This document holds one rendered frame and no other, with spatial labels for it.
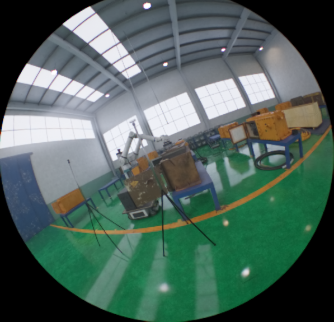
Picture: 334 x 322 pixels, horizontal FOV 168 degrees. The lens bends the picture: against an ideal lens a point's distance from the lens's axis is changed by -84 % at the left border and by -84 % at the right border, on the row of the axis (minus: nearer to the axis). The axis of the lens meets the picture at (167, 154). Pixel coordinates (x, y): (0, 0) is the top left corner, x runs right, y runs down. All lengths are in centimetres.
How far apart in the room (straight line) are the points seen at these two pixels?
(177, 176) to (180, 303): 202
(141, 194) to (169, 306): 182
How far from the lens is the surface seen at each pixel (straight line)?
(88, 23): 796
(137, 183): 203
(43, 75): 984
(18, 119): 1124
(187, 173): 211
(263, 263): 163
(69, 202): 584
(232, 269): 160
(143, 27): 890
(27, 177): 938
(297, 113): 632
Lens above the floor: 151
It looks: 5 degrees down
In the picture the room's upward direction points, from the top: 23 degrees counter-clockwise
